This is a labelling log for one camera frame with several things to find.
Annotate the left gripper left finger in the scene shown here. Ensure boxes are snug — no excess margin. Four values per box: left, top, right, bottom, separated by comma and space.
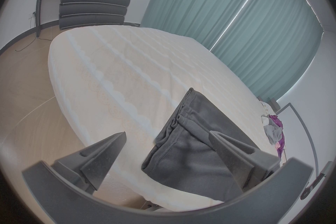
52, 132, 127, 194

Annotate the white printed pillow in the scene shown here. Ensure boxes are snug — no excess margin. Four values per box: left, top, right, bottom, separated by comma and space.
260, 102, 274, 117

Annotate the bed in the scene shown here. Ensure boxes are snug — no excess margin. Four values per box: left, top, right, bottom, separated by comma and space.
47, 25, 319, 211

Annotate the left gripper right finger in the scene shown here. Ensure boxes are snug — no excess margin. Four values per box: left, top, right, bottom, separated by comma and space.
209, 131, 281, 190

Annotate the black cable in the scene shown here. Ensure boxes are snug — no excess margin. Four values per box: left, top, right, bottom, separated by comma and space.
14, 34, 53, 52

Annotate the grey bedside table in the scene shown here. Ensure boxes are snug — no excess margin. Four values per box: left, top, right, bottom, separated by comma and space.
257, 96, 281, 111

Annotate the purple garment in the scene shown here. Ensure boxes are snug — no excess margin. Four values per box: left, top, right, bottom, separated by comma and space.
269, 114, 287, 159

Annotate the grey garment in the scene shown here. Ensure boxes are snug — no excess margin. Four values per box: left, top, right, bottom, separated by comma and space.
264, 123, 283, 145

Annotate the black chest of drawers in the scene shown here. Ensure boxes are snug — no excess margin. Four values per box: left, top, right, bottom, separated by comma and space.
59, 0, 131, 31

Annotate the black T-shirt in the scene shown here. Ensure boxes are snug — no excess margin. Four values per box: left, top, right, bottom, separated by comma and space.
141, 88, 280, 201

